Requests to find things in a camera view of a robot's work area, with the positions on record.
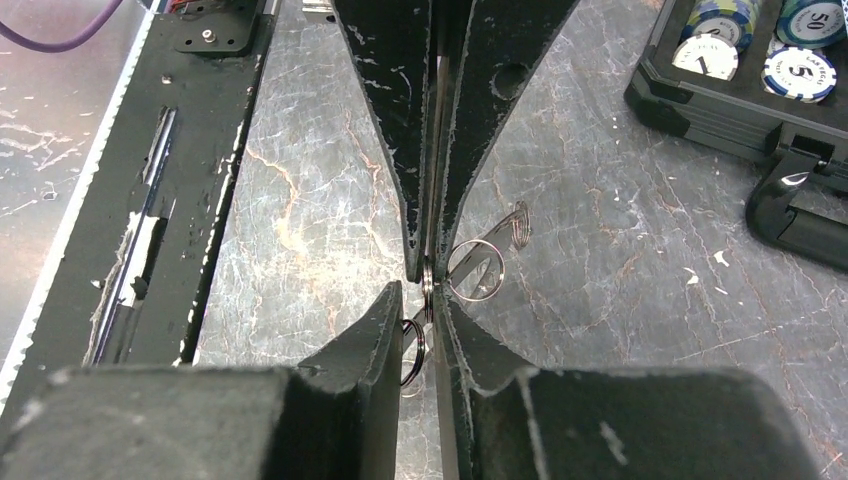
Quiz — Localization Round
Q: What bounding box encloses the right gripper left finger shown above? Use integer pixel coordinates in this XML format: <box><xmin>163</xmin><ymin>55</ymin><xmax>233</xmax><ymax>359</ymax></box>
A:
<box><xmin>1</xmin><ymin>281</ymin><xmax>403</xmax><ymax>479</ymax></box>

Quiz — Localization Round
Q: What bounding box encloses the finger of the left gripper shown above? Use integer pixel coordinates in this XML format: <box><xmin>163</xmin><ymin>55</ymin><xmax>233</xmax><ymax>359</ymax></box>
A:
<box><xmin>433</xmin><ymin>1</ymin><xmax>577</xmax><ymax>265</ymax></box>
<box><xmin>332</xmin><ymin>0</ymin><xmax>432</xmax><ymax>282</ymax></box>

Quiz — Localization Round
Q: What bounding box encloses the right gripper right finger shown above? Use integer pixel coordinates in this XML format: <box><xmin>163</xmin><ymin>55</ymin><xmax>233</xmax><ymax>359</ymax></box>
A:
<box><xmin>433</xmin><ymin>294</ymin><xmax>818</xmax><ymax>479</ymax></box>

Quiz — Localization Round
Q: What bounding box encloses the black poker chip case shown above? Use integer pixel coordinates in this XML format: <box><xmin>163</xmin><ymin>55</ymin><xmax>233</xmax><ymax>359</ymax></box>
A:
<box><xmin>624</xmin><ymin>1</ymin><xmax>847</xmax><ymax>271</ymax></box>

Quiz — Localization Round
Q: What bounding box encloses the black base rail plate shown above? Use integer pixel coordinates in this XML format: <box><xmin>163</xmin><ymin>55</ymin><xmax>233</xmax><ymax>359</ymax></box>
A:
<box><xmin>1</xmin><ymin>1</ymin><xmax>278</xmax><ymax>433</ymax></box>

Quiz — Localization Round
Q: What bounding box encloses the white toothed cable duct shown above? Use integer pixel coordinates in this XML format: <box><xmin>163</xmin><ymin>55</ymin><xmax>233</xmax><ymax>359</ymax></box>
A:
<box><xmin>1</xmin><ymin>1</ymin><xmax>160</xmax><ymax>394</ymax></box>

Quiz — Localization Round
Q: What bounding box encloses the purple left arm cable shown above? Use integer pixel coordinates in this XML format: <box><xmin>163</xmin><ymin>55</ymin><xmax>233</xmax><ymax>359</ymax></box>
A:
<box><xmin>0</xmin><ymin>0</ymin><xmax>125</xmax><ymax>54</ymax></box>

